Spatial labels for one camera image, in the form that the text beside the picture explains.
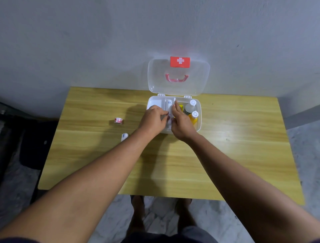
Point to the red and white tape roll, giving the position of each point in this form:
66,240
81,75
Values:
118,120

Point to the clear bottle with white cap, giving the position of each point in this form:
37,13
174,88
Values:
188,108

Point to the person's foot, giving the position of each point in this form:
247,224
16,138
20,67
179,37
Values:
137,212
185,212

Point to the white first aid box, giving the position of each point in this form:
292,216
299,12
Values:
178,86

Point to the black chair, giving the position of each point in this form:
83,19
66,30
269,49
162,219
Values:
32,145

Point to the person's left foot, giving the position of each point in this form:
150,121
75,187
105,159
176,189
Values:
137,212

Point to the person's left hand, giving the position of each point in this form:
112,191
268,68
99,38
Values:
152,121

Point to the person's right forearm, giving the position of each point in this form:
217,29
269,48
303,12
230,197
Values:
250,187

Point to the person's right foot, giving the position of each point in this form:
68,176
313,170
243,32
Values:
185,212

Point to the small white tube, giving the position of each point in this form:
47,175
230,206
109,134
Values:
124,137

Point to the dark blue shirt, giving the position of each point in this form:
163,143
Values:
155,239

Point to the person's left forearm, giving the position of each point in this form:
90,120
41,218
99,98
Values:
87,187

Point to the person's right hand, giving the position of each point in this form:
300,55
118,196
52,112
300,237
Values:
182,126

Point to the grey shorts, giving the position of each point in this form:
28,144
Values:
197,232

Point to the white speckled bandage roll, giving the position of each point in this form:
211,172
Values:
169,104

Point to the yellow liquid bottle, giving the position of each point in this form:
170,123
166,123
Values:
194,119

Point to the small yellow medicine box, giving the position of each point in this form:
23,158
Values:
181,107

